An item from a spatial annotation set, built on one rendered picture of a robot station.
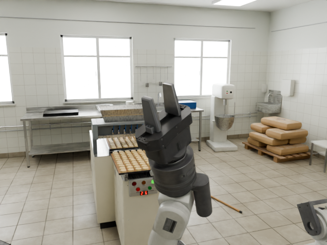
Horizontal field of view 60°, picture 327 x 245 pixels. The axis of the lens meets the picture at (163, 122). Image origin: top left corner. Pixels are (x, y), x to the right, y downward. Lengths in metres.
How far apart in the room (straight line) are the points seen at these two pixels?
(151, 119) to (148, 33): 5.74
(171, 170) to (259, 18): 6.94
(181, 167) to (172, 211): 0.10
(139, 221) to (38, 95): 4.02
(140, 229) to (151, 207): 0.21
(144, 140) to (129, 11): 5.74
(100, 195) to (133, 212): 0.74
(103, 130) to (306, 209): 2.58
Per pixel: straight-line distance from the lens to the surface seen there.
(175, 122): 0.49
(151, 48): 6.17
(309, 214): 0.66
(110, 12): 6.09
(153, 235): 0.74
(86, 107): 5.95
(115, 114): 2.98
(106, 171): 3.08
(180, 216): 0.58
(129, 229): 2.60
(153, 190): 2.45
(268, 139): 5.78
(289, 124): 5.79
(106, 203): 3.23
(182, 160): 0.53
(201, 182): 0.57
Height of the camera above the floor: 1.76
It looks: 11 degrees down
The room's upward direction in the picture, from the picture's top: straight up
